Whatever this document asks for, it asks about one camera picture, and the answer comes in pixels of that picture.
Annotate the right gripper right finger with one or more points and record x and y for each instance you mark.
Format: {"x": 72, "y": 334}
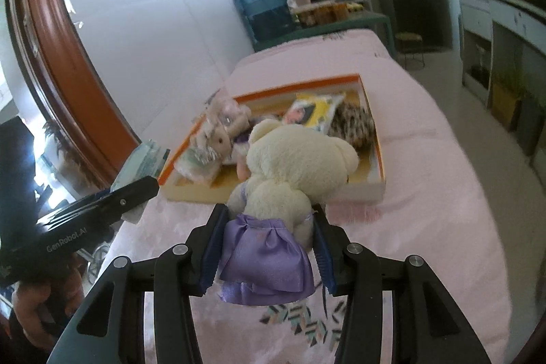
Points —
{"x": 427, "y": 324}

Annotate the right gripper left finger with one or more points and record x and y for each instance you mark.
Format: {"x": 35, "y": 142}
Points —
{"x": 108, "y": 326}

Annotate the green patterned tissue pack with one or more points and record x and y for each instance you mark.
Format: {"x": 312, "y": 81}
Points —
{"x": 136, "y": 183}

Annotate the white teddy bear purple dress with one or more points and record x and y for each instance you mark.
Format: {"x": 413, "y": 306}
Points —
{"x": 266, "y": 241}

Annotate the white plush bunny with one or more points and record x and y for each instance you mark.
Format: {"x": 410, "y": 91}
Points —
{"x": 224, "y": 119}

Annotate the leopard print cloth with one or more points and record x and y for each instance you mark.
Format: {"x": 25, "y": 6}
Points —
{"x": 354, "y": 125}

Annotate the yellow cartoon face pack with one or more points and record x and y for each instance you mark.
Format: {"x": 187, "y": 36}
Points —
{"x": 314, "y": 111}

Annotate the pink soft ball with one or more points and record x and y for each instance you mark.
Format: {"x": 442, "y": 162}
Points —
{"x": 242, "y": 170}

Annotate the person's left hand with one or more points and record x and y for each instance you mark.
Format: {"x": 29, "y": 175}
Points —
{"x": 28, "y": 297}

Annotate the pink bed quilt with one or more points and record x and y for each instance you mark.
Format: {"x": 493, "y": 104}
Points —
{"x": 433, "y": 206}

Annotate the wooden planter box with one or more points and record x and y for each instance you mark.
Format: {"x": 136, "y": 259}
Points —
{"x": 505, "y": 107}

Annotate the small round stool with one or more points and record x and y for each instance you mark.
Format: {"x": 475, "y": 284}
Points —
{"x": 411, "y": 46}

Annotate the white kitchen counter cabinet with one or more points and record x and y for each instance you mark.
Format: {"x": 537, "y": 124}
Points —
{"x": 502, "y": 40}

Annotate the green low table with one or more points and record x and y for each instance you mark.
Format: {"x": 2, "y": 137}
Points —
{"x": 366, "y": 21}

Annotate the blue water jug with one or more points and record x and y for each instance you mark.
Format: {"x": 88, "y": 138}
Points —
{"x": 265, "y": 20}

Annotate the orange wooden door frame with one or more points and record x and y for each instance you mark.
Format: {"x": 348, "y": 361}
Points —
{"x": 67, "y": 90}

